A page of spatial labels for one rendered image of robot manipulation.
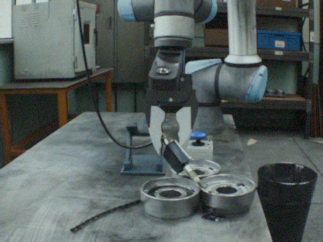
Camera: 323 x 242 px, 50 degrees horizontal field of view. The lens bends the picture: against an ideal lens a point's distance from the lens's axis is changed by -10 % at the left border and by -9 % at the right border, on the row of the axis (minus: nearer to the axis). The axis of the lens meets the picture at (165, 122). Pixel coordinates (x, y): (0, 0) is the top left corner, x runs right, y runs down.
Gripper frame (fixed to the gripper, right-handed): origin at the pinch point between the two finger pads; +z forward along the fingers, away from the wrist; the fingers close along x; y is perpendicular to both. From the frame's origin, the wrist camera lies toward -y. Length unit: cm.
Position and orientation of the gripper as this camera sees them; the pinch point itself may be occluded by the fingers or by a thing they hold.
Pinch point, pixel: (169, 148)
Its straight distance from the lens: 69.5
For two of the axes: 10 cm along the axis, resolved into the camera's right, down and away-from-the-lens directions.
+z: -0.2, 10.0, 0.9
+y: 1.1, -0.9, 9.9
